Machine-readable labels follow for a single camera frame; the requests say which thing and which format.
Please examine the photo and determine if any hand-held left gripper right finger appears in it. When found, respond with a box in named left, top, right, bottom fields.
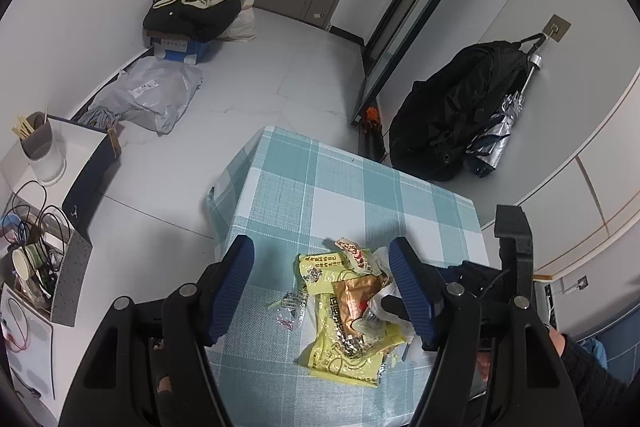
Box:
left=387, top=236, right=583, bottom=427

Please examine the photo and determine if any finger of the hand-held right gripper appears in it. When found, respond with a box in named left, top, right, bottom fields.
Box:
left=380, top=294, right=413, bottom=325

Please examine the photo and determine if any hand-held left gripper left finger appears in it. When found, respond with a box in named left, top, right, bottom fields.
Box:
left=59, top=234, right=256, bottom=427

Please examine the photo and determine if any brown foil wrapper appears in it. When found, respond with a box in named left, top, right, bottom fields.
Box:
left=332, top=274, right=385, bottom=334

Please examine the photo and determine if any white plastic bag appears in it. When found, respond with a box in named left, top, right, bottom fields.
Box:
left=367, top=247, right=417, bottom=339

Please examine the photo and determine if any small clear wrapper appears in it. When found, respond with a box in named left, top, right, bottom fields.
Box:
left=267, top=291, right=309, bottom=333

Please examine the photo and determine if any white red snack wrapper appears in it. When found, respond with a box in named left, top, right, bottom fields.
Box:
left=334, top=237, right=377, bottom=274

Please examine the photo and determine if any large yellow snack wrapper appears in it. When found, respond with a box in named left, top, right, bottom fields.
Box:
left=298, top=292, right=416, bottom=389

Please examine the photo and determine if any small yellow snack wrapper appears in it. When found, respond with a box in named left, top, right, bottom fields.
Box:
left=298, top=252, right=362, bottom=299

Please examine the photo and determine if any person's right forearm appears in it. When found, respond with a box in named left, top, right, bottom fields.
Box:
left=547, top=329, right=632, bottom=427

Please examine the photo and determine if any person's right hand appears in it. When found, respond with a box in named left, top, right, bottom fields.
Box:
left=475, top=351, right=495, bottom=384

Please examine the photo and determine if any folded silver umbrella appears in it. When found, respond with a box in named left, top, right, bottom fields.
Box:
left=465, top=52, right=546, bottom=178

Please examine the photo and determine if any teal checkered tablecloth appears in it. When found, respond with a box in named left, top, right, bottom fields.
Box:
left=205, top=125, right=491, bottom=427

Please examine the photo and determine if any black backpack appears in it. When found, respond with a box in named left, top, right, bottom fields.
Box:
left=389, top=41, right=543, bottom=182

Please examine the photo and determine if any grey felt organizer box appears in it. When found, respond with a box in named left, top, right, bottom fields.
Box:
left=10, top=202, right=94, bottom=326

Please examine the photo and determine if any orange black object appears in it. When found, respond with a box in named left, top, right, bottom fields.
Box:
left=361, top=105, right=387, bottom=158

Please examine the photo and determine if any paper cup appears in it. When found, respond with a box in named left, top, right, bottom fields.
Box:
left=11, top=243, right=49, bottom=279

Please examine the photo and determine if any grey plastic mailing bag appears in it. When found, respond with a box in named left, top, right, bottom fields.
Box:
left=75, top=56, right=204, bottom=136

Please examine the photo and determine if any white utensil cup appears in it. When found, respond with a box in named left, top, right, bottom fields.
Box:
left=20, top=112, right=67, bottom=184

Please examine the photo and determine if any blue white cardboard box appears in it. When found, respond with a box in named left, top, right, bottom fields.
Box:
left=147, top=32, right=218, bottom=66

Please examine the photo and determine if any black framed glass door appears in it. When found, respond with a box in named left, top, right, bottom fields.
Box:
left=350, top=0, right=506, bottom=128

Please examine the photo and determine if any wooden chopsticks bundle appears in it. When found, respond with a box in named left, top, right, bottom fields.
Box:
left=12, top=111, right=49, bottom=140

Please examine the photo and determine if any cream cloth bag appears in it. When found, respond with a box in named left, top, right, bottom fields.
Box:
left=222, top=0, right=257, bottom=42

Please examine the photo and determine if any black garment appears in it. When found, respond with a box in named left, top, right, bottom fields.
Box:
left=142, top=0, right=243, bottom=44

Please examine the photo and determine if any black cable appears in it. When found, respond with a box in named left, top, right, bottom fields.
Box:
left=10, top=179, right=72, bottom=259

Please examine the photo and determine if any metal wall hook plate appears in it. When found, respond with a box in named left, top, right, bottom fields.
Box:
left=542, top=14, right=572, bottom=44

